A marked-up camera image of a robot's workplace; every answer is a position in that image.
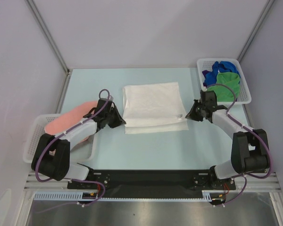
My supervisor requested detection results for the pink towel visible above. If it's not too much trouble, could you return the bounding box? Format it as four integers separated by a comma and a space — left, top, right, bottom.
39, 101, 98, 149

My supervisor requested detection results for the white towel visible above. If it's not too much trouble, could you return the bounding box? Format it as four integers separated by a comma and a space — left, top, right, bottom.
123, 82, 189, 134

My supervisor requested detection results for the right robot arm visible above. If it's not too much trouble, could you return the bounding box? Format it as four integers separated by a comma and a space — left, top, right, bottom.
186, 91, 273, 189

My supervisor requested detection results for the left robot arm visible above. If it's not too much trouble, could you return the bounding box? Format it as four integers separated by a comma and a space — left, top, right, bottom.
31, 98, 126, 188

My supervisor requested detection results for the white basket with towels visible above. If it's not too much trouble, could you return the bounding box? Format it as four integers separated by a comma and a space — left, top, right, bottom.
197, 58, 251, 105

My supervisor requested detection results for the green towel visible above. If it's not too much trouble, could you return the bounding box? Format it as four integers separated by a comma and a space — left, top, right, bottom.
207, 73, 240, 102

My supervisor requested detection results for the blue towel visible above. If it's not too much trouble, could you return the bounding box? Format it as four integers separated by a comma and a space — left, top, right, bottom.
202, 61, 241, 87

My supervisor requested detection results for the empty white perforated basket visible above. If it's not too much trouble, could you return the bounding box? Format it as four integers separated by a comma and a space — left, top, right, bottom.
23, 114, 98, 163

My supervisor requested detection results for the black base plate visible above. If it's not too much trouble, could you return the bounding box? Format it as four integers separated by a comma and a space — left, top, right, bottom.
67, 169, 236, 199

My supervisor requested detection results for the aluminium rail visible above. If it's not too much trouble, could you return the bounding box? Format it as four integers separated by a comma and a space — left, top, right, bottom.
24, 172, 282, 193

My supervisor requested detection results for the grey slotted cable duct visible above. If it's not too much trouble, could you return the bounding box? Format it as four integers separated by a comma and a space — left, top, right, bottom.
34, 191, 104, 201

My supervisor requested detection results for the left aluminium frame post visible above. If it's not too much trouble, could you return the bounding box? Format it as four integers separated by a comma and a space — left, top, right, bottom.
25, 0, 70, 75

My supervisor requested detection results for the aluminium frame post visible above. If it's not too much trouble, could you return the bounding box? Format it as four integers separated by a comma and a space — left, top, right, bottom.
237, 0, 277, 62
25, 0, 70, 75

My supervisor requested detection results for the right aluminium frame post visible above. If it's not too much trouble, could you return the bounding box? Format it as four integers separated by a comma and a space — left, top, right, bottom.
237, 0, 277, 62

